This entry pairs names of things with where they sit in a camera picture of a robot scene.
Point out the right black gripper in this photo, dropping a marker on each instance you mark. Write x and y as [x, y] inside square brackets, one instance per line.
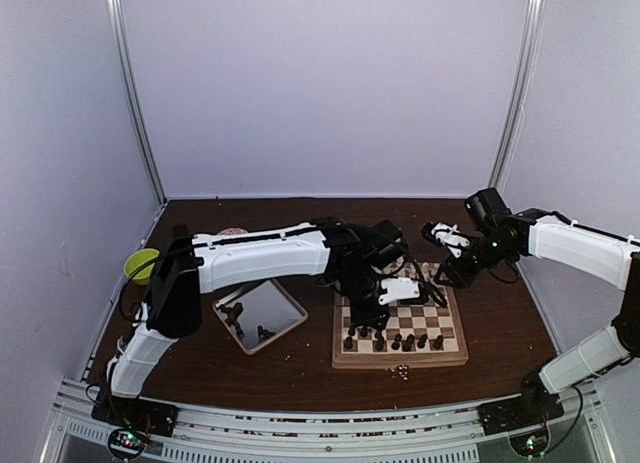
[460, 277]

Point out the green bowl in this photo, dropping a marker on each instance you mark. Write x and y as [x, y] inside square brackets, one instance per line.
[139, 266]

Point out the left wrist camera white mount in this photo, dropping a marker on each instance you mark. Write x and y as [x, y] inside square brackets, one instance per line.
[398, 289]

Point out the left aluminium frame post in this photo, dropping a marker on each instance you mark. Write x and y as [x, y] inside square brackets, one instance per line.
[117, 21]

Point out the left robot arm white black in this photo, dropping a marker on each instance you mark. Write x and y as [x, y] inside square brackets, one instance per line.
[349, 257]

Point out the red patterned bowl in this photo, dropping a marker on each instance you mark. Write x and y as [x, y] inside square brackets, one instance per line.
[231, 231]

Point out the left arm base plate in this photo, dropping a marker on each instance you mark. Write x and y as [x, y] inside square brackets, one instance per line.
[144, 416]

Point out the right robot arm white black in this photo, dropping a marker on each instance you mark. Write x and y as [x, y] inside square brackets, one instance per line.
[584, 280]

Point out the aluminium frame post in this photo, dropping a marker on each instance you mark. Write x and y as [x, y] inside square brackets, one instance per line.
[117, 21]
[524, 72]

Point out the right aluminium frame post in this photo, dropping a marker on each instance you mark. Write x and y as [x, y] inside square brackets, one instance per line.
[524, 72]

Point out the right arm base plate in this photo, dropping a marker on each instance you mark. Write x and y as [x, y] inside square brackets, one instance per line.
[511, 415]

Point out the aluminium front rail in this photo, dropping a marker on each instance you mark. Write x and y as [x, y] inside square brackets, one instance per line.
[444, 433]

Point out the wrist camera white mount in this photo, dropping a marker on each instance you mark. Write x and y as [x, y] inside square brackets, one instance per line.
[446, 236]
[398, 289]

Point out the metal tray wooden rim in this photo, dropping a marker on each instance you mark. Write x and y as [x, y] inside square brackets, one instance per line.
[258, 313]

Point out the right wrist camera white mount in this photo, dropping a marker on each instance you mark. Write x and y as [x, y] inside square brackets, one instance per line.
[446, 236]

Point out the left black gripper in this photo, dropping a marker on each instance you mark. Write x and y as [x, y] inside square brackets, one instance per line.
[364, 318]

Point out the wooden chess board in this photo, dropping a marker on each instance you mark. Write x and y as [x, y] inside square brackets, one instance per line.
[405, 319]

